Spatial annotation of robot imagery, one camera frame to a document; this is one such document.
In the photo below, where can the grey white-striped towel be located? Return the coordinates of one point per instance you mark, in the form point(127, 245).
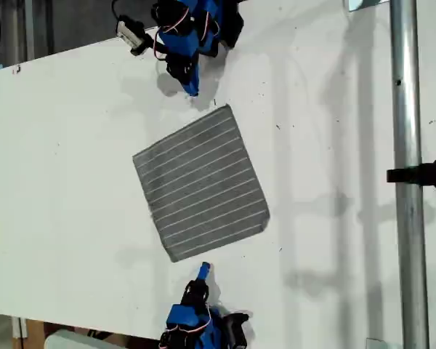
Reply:
point(200, 181)

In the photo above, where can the white box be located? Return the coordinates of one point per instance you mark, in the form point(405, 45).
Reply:
point(72, 341)

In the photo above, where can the wooden table leg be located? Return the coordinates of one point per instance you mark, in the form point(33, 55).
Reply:
point(34, 332)

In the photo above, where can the black clamp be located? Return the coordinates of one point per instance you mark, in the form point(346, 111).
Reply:
point(425, 173)

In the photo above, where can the short black camera stalk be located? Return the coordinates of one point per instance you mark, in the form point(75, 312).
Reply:
point(236, 317)
point(150, 43)

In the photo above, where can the black grey wrist camera box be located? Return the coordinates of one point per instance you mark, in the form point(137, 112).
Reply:
point(239, 334)
point(131, 34)

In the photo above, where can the steel post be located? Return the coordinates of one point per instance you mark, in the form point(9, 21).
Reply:
point(408, 218)

